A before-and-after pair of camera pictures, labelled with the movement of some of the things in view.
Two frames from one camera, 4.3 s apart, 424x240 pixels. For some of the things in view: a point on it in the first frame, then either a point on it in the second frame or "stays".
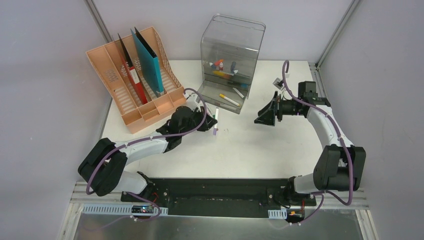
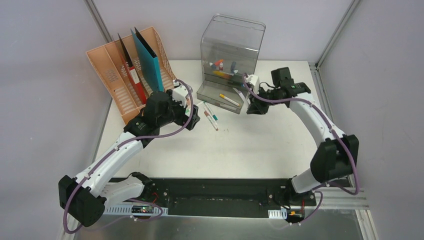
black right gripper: x=267 y=115 to x=256 y=107
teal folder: x=150 y=62 stays
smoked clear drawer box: x=230 y=49 stays
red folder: x=132 y=72 stays
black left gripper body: x=205 y=120 to x=185 y=115
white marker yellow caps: x=227 y=98 stays
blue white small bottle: x=213 y=66 stays
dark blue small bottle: x=233 y=66 stays
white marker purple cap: x=215 y=128 to x=241 y=96
